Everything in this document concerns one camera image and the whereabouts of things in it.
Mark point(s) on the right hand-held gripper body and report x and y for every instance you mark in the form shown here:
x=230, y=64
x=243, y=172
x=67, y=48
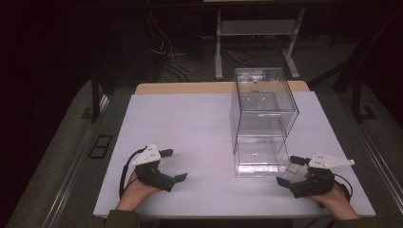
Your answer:
x=316, y=182

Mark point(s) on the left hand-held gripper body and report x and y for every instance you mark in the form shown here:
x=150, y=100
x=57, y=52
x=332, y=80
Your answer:
x=152, y=175

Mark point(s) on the clear acrylic box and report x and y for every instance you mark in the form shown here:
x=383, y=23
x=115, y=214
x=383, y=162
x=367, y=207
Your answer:
x=263, y=120

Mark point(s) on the person's left hand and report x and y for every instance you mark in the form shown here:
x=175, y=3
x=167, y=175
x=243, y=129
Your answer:
x=134, y=194

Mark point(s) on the person's right hand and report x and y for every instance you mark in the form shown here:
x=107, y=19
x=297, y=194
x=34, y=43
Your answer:
x=335, y=202

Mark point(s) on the white table cover board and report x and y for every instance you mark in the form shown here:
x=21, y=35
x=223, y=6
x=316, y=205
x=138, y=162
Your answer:
x=196, y=133

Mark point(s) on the black metal stand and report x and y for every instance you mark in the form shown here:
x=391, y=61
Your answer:
x=358, y=82
x=95, y=95

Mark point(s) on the white metal stand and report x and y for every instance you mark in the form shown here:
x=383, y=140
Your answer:
x=259, y=28

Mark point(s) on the black floor socket frame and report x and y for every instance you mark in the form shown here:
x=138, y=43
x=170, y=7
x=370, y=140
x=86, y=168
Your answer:
x=100, y=146

